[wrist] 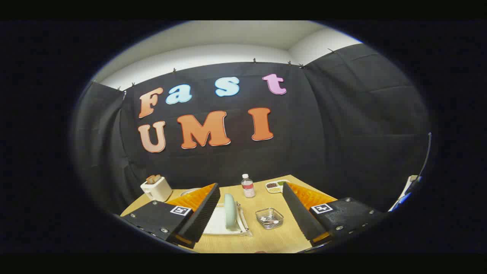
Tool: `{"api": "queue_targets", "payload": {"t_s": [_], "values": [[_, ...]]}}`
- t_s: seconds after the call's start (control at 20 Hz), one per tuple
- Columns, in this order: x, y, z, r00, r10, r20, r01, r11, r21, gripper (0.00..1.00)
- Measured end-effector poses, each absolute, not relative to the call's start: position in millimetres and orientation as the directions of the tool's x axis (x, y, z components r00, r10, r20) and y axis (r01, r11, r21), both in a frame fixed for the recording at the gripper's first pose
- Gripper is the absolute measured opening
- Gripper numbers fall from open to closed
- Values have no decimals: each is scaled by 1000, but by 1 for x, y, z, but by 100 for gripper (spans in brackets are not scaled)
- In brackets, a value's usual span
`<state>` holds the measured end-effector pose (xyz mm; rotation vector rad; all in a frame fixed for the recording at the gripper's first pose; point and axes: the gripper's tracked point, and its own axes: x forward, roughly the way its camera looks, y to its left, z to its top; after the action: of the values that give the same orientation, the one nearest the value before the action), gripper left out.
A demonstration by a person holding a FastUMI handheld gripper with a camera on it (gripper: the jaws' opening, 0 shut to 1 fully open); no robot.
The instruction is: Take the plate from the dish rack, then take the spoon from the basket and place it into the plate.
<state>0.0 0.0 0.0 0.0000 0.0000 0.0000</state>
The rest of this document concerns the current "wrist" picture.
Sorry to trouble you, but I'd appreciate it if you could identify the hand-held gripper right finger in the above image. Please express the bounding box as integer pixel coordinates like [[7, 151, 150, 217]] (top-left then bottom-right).
[[282, 182, 387, 247]]

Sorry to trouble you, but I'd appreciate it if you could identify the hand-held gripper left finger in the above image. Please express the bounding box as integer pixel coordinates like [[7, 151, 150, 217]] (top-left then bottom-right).
[[120, 183, 221, 250]]

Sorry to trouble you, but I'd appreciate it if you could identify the white divided snack tray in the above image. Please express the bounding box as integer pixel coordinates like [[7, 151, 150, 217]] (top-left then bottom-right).
[[265, 180, 290, 194]]

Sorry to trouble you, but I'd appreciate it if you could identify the clear square wire basket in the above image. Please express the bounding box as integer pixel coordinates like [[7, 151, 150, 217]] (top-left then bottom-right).
[[255, 208, 284, 230]]

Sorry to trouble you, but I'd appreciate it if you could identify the clear water bottle red label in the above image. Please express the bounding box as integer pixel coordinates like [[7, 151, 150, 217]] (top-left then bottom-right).
[[241, 174, 256, 198]]

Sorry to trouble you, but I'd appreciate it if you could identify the white wire dish rack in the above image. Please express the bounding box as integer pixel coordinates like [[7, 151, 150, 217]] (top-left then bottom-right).
[[202, 202, 253, 237]]

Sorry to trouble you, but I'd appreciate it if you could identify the white toaster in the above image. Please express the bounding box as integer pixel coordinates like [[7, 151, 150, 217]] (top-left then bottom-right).
[[140, 176, 173, 202]]

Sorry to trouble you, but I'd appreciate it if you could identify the pale green plate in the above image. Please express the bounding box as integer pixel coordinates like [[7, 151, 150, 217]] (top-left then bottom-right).
[[224, 193, 239, 231]]

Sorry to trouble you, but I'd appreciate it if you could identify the black backdrop cloth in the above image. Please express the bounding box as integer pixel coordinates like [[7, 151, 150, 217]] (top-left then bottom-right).
[[72, 43, 432, 217]]

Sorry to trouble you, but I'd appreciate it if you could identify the white panel with blue edge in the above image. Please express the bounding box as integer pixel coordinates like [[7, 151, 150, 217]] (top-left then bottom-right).
[[388, 132, 433, 212]]

